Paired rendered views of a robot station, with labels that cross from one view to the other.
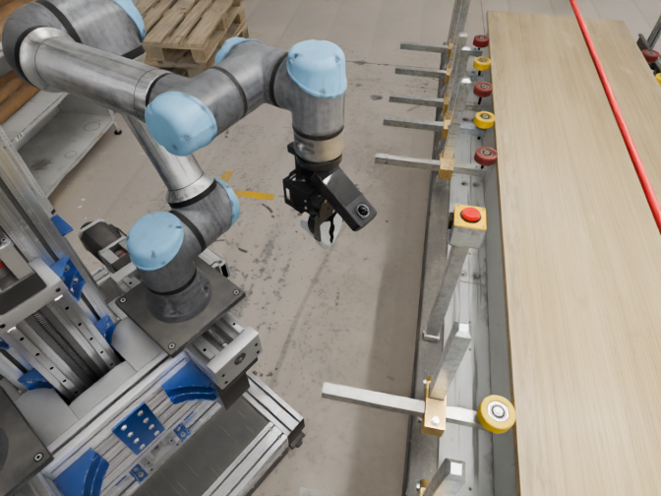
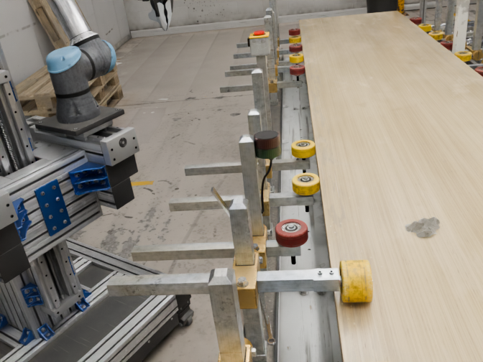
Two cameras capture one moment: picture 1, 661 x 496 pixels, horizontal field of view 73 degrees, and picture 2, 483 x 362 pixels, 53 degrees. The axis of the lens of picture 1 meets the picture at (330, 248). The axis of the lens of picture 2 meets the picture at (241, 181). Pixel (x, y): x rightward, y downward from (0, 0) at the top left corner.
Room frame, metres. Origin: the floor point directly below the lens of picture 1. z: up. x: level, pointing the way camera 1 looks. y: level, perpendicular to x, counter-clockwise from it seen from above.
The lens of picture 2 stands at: (-1.07, -0.07, 1.57)
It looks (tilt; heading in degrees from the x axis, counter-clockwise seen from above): 27 degrees down; 356
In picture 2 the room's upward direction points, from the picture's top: 7 degrees counter-clockwise
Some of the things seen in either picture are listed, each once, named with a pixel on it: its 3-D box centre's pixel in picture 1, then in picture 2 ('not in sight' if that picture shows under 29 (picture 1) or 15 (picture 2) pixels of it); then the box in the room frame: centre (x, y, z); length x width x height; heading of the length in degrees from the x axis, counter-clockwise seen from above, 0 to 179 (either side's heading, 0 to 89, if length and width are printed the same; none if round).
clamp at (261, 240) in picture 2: not in sight; (258, 244); (-0.05, -0.16, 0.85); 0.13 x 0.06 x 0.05; 168
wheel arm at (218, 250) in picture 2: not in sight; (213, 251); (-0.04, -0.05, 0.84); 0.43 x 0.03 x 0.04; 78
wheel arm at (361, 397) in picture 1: (408, 406); (246, 167); (0.44, -0.19, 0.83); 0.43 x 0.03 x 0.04; 78
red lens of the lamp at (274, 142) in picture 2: not in sight; (267, 139); (-0.04, -0.21, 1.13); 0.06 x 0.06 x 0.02
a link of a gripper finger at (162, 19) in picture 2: (313, 230); (156, 16); (0.55, 0.03, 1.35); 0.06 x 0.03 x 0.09; 50
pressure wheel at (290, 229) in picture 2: not in sight; (292, 244); (-0.08, -0.24, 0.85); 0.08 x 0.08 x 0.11
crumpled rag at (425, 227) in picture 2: not in sight; (425, 224); (-0.17, -0.54, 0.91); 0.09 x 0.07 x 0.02; 105
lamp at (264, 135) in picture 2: not in sight; (269, 175); (-0.04, -0.21, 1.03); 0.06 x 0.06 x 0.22; 78
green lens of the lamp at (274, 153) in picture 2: not in sight; (267, 149); (-0.04, -0.21, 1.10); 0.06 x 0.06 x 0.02
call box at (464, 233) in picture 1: (466, 227); (259, 44); (0.72, -0.32, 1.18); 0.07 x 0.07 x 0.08; 78
